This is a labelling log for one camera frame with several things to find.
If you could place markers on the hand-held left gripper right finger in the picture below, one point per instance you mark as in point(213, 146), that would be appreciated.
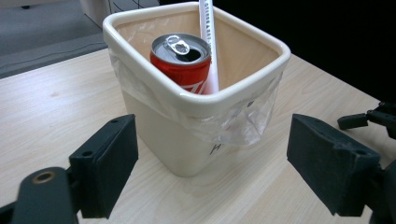
point(330, 168)

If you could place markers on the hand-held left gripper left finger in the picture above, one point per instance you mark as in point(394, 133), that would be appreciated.
point(109, 165)

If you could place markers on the cream square bin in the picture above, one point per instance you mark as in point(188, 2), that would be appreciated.
point(162, 146)

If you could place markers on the red soda can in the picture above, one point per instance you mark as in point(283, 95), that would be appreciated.
point(183, 68)

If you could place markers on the long white paper wrapper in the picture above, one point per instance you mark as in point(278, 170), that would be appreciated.
point(209, 37)

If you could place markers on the clear plastic bin liner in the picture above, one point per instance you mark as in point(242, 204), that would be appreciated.
point(243, 124)

